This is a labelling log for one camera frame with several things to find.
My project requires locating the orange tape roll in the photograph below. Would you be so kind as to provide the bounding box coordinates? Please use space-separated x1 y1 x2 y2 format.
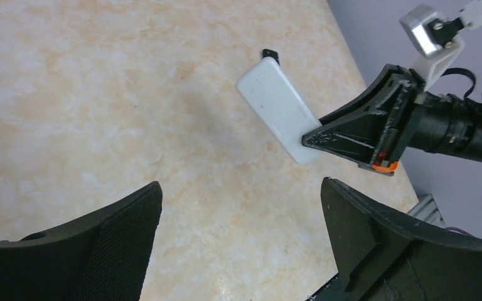
372 161 399 173

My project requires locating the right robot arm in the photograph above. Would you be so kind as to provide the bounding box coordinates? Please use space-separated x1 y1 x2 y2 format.
301 64 482 176

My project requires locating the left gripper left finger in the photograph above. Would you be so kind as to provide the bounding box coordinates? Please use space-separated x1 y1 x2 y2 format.
0 181 163 300

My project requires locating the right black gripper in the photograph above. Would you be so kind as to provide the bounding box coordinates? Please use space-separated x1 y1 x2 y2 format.
301 64 425 166

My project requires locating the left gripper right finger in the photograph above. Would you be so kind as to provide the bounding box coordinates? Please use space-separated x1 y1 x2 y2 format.
321 177 482 300

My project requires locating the white remote control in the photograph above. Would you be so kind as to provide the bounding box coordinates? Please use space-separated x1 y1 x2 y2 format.
236 57 321 164

